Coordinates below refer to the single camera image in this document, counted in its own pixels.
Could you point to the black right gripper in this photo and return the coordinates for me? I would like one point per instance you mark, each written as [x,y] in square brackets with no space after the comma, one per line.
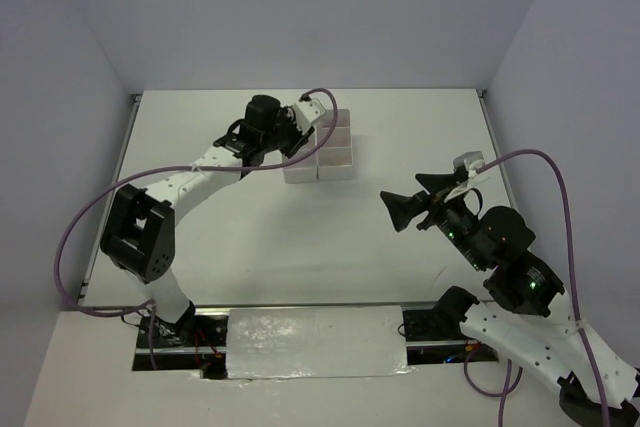
[401,206]

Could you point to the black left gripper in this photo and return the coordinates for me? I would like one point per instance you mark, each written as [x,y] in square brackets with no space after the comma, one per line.
[288,116]

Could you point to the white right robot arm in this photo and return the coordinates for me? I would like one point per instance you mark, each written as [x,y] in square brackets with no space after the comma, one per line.
[529,318]

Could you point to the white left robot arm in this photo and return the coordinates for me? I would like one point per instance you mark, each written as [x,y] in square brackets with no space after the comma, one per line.
[139,236]

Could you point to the white left divided container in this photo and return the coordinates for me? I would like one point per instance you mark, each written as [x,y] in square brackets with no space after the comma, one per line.
[304,171]

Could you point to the silver foil cover plate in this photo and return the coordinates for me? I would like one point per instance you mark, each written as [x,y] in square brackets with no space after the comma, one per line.
[318,342]

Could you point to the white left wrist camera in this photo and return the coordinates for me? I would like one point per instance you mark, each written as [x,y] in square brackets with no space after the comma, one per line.
[307,114]

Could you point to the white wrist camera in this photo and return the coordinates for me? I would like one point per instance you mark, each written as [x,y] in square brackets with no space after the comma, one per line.
[467,166]
[307,114]

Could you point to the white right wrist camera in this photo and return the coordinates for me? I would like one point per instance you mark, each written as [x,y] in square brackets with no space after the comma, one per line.
[467,166]

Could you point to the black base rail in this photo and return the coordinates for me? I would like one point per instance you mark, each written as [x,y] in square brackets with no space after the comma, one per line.
[205,355]

